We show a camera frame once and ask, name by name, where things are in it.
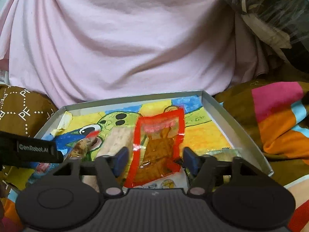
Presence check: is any grey cardboard tray box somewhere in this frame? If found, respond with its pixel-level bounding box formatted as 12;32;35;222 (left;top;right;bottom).
28;90;274;189

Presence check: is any light blue snack packet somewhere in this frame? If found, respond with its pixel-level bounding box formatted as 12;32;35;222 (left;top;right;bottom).
30;161;61;180

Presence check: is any white rice cracker packet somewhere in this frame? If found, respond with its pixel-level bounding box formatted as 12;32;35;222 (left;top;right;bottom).
81;128;135;191

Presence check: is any brown patterned quilt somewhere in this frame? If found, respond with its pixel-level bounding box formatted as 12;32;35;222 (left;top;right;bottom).
0;83;59;141

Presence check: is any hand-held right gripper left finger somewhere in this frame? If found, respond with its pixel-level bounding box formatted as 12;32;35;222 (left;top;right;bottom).
52;146;125;198

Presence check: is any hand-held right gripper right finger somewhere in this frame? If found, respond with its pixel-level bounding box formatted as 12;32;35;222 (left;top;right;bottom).
187;146;257;197

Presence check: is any white packet with yellow print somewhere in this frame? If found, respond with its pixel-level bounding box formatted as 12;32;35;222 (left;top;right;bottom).
137;176;189;189

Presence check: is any clear packet of brown snacks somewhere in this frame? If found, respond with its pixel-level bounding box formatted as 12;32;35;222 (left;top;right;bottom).
70;136;102;160

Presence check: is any plastic bag of clothes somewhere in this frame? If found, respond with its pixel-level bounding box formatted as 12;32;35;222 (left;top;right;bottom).
201;0;309;74

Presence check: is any large red snack packet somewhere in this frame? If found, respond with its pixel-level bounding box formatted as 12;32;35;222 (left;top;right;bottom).
124;108;186;188

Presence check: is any pink bed sheet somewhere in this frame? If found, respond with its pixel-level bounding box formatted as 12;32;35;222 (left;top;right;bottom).
0;0;269;109

